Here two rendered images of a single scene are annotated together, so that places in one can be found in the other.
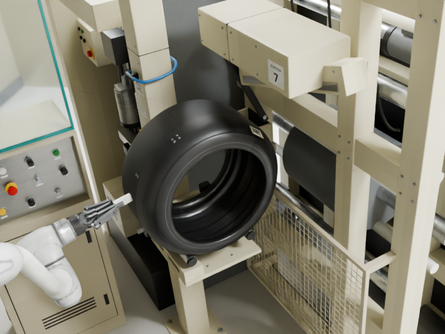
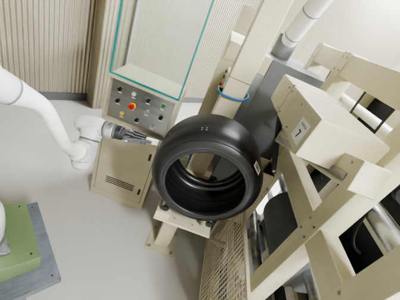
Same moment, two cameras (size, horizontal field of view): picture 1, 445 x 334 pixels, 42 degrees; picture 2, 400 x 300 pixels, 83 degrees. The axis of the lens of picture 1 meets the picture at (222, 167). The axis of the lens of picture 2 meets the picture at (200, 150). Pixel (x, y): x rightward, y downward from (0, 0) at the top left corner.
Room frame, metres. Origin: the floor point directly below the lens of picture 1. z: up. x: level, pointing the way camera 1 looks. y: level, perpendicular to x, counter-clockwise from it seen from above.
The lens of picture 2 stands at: (0.85, -0.21, 1.94)
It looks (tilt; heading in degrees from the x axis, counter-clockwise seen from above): 31 degrees down; 21
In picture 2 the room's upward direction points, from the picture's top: 25 degrees clockwise
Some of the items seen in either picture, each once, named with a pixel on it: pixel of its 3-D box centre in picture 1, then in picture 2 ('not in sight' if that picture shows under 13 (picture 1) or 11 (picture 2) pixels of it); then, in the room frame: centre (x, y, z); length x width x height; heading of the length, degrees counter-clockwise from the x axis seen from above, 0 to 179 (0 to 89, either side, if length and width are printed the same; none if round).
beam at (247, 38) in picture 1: (267, 40); (313, 116); (1.95, -0.21, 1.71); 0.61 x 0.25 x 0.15; 26
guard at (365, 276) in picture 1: (296, 268); (220, 265); (1.87, -0.28, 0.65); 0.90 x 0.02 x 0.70; 26
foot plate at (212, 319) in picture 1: (194, 325); (162, 239); (2.15, 0.25, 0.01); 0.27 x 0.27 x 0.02; 26
